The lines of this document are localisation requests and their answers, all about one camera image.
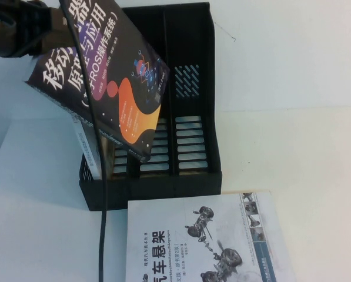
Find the thin grey wire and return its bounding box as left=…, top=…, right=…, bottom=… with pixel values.
left=215, top=21, right=237, bottom=42

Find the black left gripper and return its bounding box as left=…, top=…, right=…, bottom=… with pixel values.
left=7, top=0, right=73, bottom=57

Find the white and orange book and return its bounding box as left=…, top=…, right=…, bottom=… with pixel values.
left=71, top=114, right=105, bottom=180

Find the black three-slot book stand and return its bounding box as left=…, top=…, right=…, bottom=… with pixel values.
left=79, top=2, right=224, bottom=212

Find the white car suspension book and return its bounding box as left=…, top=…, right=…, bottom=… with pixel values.
left=127, top=190, right=300, bottom=282

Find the dark colourful robot book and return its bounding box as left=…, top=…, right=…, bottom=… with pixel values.
left=24, top=0, right=172, bottom=163

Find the black cable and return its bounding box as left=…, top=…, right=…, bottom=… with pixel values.
left=59, top=0, right=108, bottom=282

